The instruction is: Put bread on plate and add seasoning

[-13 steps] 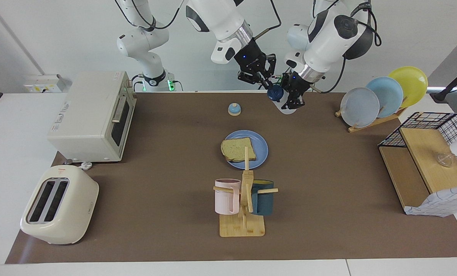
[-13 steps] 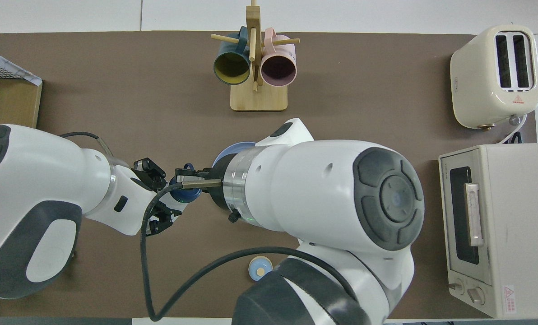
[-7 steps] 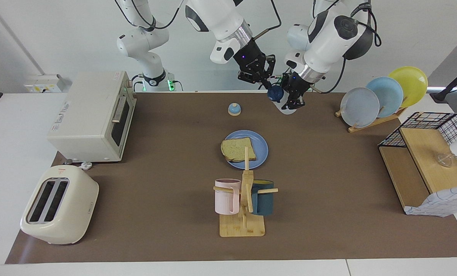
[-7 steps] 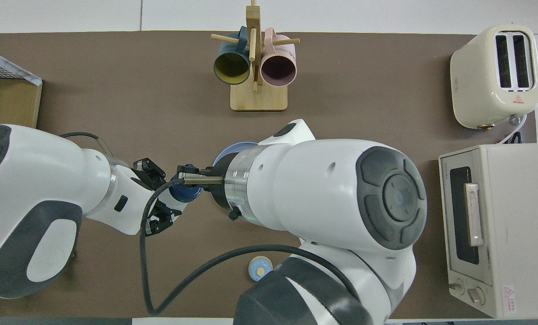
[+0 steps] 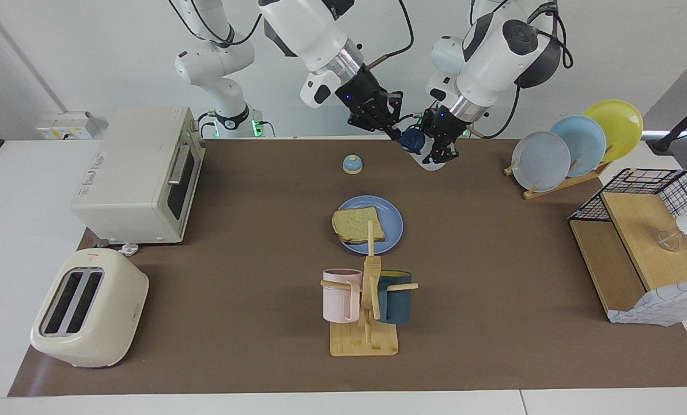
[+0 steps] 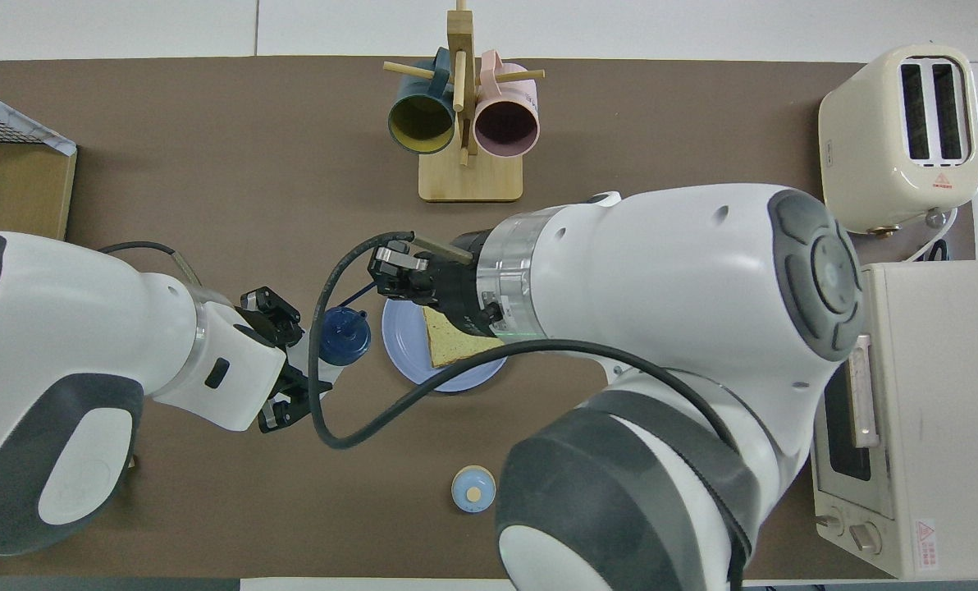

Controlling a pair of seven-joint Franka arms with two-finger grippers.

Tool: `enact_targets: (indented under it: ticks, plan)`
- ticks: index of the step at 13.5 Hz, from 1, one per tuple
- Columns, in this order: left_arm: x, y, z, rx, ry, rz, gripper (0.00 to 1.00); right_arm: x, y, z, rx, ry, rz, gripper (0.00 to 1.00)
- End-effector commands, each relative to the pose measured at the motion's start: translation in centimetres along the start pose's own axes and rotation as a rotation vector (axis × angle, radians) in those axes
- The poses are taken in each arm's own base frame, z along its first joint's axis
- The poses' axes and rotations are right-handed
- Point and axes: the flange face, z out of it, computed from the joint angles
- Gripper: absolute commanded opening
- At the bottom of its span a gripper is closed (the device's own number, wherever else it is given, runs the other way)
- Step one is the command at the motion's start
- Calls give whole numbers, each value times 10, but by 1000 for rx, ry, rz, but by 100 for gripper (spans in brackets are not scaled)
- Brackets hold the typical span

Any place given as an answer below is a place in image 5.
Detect seasoning bottle with blue cap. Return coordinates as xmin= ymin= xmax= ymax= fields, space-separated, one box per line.
xmin=400 ymin=127 xmax=454 ymax=172

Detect toasted bread slice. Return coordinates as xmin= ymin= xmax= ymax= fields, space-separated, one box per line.
xmin=331 ymin=206 xmax=386 ymax=244

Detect blue round plate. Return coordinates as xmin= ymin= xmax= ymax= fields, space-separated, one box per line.
xmin=335 ymin=195 xmax=404 ymax=255

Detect pale grey plate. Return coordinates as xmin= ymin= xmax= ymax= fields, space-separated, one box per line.
xmin=511 ymin=131 xmax=572 ymax=193

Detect light blue plate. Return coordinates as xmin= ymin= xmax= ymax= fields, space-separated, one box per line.
xmin=550 ymin=115 xmax=607 ymax=178

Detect yellow plate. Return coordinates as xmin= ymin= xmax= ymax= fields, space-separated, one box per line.
xmin=583 ymin=100 xmax=644 ymax=163

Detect wooden dish rack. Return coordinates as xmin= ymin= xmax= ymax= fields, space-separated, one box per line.
xmin=504 ymin=160 xmax=612 ymax=200

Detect teal mug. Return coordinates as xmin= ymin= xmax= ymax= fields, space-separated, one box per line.
xmin=377 ymin=270 xmax=413 ymax=325

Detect pink ribbed mug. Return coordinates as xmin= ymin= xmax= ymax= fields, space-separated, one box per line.
xmin=322 ymin=269 xmax=363 ymax=323

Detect wooden shelf box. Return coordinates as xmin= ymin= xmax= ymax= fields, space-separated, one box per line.
xmin=569 ymin=191 xmax=687 ymax=315

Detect wooden mug tree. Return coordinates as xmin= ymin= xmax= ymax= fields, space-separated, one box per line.
xmin=320 ymin=220 xmax=419 ymax=357

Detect brown table mat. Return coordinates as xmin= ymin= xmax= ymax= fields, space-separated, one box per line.
xmin=7 ymin=138 xmax=687 ymax=397

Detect clear glass piece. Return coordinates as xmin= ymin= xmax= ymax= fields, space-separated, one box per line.
xmin=658 ymin=229 xmax=685 ymax=252

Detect white toaster oven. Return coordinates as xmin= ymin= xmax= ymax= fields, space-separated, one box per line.
xmin=70 ymin=107 xmax=206 ymax=244

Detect white checked cloth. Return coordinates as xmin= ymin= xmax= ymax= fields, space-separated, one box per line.
xmin=607 ymin=281 xmax=687 ymax=327

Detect cream two-slot toaster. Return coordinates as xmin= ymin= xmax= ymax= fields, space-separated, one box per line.
xmin=30 ymin=248 xmax=149 ymax=368

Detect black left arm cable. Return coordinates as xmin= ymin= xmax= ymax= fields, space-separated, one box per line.
xmin=465 ymin=0 xmax=575 ymax=140

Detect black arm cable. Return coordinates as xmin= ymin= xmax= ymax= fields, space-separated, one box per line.
xmin=171 ymin=0 xmax=416 ymax=67
xmin=465 ymin=0 xmax=575 ymax=140

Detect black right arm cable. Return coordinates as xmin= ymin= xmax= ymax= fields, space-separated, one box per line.
xmin=171 ymin=0 xmax=416 ymax=67

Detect black wire basket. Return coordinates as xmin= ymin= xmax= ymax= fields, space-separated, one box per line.
xmin=568 ymin=168 xmax=687 ymax=274

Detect white wall socket box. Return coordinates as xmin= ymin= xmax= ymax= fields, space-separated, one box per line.
xmin=36 ymin=111 xmax=99 ymax=141

